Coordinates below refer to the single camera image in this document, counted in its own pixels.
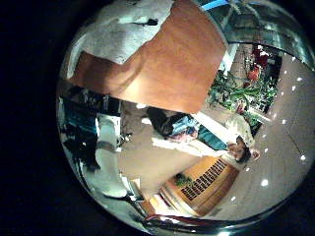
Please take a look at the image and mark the white red-striped shirt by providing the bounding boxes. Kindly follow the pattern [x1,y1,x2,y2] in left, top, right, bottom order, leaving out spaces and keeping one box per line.
[81,0,175,66]

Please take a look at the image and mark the black bag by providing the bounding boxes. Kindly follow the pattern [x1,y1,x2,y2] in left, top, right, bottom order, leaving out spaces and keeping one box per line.
[146,107,199,143]

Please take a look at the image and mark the wooden counter with black lattice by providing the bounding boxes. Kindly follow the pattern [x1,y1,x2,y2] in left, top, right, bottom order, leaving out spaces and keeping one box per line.
[162,156,240,218]

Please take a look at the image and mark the person in white shirt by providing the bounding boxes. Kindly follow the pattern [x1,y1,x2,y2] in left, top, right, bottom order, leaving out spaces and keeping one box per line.
[225,114,261,165]

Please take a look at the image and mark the long white table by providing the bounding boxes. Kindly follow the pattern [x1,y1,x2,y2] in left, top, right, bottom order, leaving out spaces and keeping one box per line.
[152,137,230,159]

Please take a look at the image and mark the small potted plant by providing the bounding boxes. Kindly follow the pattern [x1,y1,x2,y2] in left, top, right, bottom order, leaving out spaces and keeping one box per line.
[174,172,194,189]

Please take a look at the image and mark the teal cloth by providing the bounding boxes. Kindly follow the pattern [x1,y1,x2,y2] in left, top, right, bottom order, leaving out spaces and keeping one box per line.
[196,126,228,151]

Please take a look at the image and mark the red flower decoration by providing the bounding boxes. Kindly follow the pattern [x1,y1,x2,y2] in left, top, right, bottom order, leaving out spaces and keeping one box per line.
[247,45,271,84]

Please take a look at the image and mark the green leafy plants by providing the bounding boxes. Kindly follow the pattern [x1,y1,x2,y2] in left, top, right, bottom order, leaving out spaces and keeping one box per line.
[208,70,280,116]

